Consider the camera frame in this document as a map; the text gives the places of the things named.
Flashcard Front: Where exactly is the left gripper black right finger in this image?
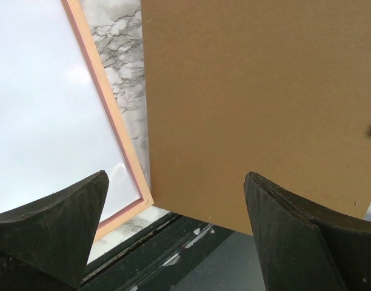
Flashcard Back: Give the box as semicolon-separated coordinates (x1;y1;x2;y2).
244;172;371;290

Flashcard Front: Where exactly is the brown fibreboard backing board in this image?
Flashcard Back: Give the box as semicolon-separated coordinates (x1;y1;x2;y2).
141;1;371;233

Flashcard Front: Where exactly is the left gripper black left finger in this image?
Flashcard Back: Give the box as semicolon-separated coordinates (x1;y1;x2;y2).
0;170;109;290

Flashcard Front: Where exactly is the pink wooden picture frame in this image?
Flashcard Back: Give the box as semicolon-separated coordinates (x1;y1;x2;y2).
61;1;153;241

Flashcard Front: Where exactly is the building photo print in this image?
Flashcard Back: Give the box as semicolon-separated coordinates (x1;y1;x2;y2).
0;1;139;219

